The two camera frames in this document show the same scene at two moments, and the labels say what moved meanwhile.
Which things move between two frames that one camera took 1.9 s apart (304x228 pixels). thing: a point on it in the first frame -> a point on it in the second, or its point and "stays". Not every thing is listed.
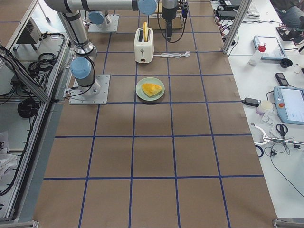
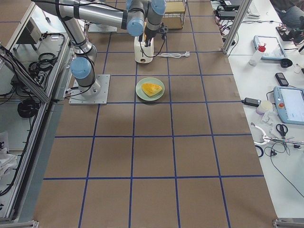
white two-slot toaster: (144, 51) stays
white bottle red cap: (257, 55) stays
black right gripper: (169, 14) -> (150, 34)
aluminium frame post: (239, 19) stays
